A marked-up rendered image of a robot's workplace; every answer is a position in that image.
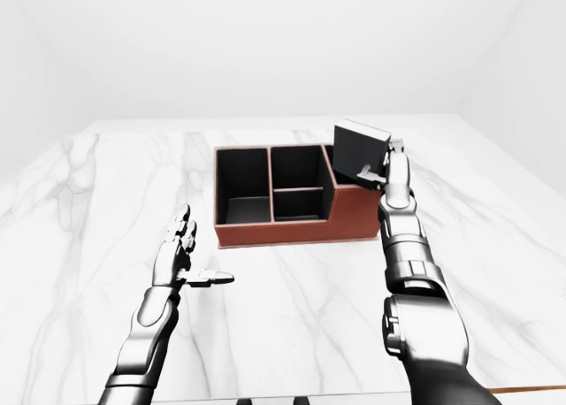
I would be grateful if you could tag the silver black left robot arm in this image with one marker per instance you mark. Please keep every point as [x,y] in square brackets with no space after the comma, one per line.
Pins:
[139,347]

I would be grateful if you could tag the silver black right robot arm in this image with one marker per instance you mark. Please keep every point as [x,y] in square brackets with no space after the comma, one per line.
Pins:
[420,307]

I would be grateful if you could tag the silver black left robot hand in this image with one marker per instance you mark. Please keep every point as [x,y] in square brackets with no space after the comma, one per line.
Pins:
[170,260]

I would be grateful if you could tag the black book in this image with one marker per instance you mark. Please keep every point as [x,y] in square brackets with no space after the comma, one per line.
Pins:
[357,150]

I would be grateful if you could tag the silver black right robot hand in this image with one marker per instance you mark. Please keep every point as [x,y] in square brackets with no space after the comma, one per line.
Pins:
[396,179]

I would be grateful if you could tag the small dark shape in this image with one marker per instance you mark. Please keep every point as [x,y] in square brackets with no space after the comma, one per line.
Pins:
[301,400]
[244,401]

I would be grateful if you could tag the red-brown desk caddy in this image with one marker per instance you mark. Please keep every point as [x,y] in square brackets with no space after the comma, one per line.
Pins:
[283,197]

